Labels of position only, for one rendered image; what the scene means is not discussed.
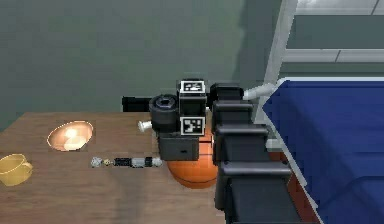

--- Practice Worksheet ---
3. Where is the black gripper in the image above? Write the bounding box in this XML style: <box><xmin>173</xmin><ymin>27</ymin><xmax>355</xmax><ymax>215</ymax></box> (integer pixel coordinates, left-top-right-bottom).
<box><xmin>90</xmin><ymin>93</ymin><xmax>200</xmax><ymax>169</ymax></box>

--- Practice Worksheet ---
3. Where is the orange basketball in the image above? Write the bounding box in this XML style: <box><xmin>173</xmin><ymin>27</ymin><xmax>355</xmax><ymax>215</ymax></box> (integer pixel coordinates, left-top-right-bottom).
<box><xmin>166</xmin><ymin>125</ymin><xmax>220</xmax><ymax>190</ymax></box>

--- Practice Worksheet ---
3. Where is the brown wooden table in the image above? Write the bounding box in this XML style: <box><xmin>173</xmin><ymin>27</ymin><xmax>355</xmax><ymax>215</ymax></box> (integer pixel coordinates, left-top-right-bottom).
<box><xmin>0</xmin><ymin>111</ymin><xmax>228</xmax><ymax>224</ymax></box>

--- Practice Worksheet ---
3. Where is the shiny copper bowl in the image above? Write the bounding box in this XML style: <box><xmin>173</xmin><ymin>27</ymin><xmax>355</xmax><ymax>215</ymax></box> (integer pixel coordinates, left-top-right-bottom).
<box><xmin>46</xmin><ymin>120</ymin><xmax>95</xmax><ymax>153</ymax></box>

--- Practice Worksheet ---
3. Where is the black rectangular block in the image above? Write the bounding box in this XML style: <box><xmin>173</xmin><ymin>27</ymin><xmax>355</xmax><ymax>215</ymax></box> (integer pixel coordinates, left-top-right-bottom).
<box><xmin>121</xmin><ymin>95</ymin><xmax>152</xmax><ymax>113</ymax></box>

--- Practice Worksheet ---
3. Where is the yellow cup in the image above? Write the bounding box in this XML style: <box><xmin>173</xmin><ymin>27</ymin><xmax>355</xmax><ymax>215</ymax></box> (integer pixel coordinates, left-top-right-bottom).
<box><xmin>0</xmin><ymin>153</ymin><xmax>34</xmax><ymax>187</ymax></box>

